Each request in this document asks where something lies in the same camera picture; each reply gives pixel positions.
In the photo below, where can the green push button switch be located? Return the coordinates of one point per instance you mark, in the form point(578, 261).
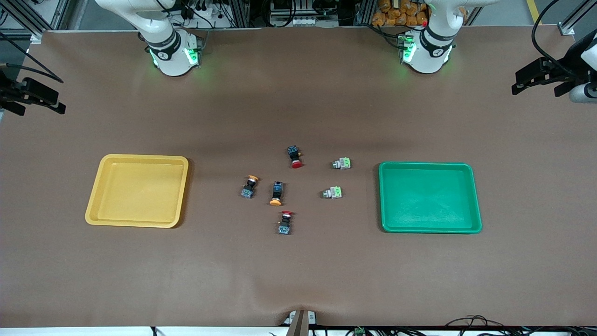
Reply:
point(335, 192)
point(344, 163)

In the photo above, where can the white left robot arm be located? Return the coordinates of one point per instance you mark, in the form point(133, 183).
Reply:
point(431, 56)

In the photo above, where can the aluminium frame profile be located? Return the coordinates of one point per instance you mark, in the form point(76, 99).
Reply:
point(566, 29)
point(36, 37)

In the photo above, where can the red mushroom push button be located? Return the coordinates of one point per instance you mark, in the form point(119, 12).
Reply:
point(285, 227)
point(294, 153)

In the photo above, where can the aluminium frame post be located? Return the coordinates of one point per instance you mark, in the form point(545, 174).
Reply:
point(364, 11)
point(240, 11)

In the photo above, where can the brown table mat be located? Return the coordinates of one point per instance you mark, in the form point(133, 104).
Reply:
point(298, 270)

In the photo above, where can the orange wrapped items pile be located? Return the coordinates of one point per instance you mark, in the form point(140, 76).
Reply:
point(396, 14)

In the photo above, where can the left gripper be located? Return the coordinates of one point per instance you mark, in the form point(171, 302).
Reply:
point(561, 73)

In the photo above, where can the green terminal connector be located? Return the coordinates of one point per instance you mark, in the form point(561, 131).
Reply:
point(358, 332)

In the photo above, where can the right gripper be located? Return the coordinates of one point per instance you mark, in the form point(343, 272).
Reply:
point(10, 91)

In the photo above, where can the green plastic tray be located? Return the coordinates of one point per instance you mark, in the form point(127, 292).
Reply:
point(429, 200)

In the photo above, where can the yellow mushroom push button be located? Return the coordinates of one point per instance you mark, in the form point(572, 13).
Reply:
point(277, 190)
point(248, 189)

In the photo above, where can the yellow plastic tray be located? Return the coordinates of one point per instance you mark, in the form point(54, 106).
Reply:
point(135, 196)

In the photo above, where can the white power strip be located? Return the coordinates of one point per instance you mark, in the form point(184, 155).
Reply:
point(298, 21)

